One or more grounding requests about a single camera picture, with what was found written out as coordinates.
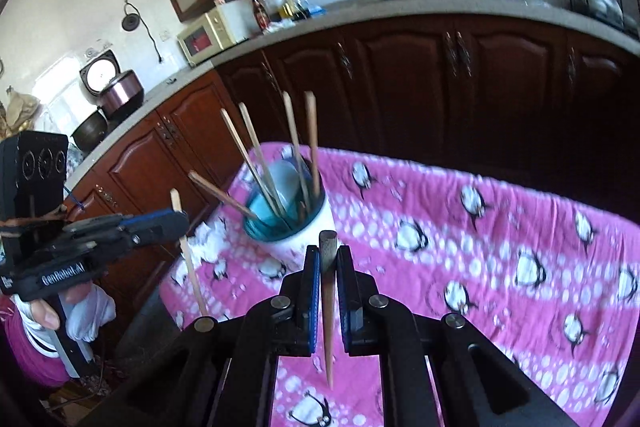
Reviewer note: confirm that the white floral utensil holder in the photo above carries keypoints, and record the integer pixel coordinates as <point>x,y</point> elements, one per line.
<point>286,238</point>

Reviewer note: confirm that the white gloved left hand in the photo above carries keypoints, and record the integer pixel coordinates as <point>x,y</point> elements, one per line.
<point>85,308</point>

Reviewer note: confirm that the dark sauce bottle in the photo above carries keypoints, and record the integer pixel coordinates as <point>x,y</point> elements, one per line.
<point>261,15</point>

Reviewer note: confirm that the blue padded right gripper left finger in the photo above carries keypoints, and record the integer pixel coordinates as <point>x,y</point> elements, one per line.
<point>311,298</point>

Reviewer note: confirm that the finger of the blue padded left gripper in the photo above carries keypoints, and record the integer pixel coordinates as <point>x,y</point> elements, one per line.
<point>154,219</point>
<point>157,228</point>

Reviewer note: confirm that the light wooden chopstick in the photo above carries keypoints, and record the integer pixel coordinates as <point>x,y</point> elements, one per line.
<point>222,196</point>

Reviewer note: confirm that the silver rice cooker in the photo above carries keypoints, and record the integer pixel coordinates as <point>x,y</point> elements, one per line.
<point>118,93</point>

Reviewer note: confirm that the light bamboo chopstick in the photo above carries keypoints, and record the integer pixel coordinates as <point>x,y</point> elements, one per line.
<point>271,202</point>

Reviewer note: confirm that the cream microwave oven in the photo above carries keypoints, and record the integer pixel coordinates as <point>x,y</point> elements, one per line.
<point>215,31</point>

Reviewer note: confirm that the yellow cap oil bottle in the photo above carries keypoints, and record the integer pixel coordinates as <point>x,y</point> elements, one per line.
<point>294,10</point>

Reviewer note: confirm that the pale wooden chopstick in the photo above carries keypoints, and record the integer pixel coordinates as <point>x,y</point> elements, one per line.
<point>290,117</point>

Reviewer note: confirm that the pink penguin blanket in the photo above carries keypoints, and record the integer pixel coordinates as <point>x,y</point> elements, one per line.
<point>553,283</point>

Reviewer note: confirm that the black pot on counter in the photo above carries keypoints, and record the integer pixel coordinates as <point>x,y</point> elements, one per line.
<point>91,132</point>

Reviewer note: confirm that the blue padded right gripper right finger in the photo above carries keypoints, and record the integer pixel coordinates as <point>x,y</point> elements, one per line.
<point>352,291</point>

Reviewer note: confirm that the tan wooden chopstick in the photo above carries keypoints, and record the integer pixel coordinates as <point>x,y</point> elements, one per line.
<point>328,245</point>

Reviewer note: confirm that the white ceramic spoon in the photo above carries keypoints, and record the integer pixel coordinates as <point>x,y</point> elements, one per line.
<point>277,194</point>

